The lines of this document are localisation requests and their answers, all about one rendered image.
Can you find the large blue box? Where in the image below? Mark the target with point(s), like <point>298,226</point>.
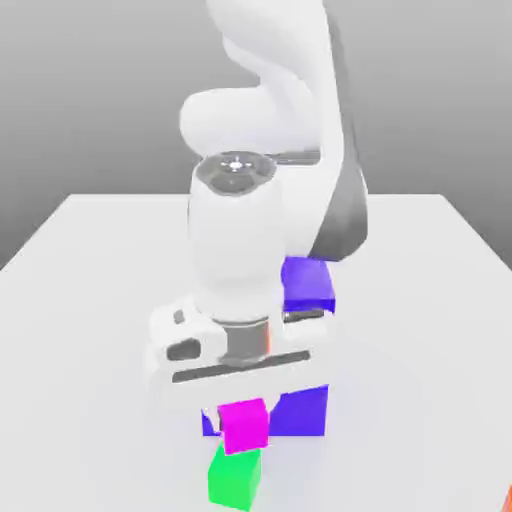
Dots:
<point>300,412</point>

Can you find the small magenta cube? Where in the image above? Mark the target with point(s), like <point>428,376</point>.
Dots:
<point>244,426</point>

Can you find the small green cube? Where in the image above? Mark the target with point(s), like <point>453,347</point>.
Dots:
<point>234,480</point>

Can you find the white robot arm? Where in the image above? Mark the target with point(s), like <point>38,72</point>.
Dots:
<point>240,240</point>

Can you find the large orange box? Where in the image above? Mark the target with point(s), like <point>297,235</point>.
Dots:
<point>508,500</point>

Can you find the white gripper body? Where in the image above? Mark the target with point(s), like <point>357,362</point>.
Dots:
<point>240,386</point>

